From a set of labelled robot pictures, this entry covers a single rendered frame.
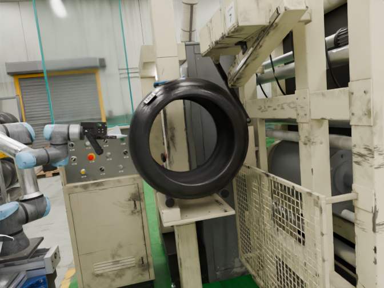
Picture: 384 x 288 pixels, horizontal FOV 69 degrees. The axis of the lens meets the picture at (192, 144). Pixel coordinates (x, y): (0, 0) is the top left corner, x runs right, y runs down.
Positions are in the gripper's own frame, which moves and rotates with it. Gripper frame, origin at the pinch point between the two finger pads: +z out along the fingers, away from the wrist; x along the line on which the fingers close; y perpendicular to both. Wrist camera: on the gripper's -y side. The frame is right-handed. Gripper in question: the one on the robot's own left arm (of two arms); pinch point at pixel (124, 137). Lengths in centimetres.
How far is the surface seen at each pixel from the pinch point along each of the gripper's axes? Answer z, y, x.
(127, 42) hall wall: -11, 277, 934
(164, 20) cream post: 22, 65, 28
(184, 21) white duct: 43, 82, 76
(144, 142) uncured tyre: 9.2, -1.2, -12.7
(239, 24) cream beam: 45, 46, -33
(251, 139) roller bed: 76, -3, 22
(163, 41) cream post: 21, 54, 28
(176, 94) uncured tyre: 23.2, 20.6, -12.7
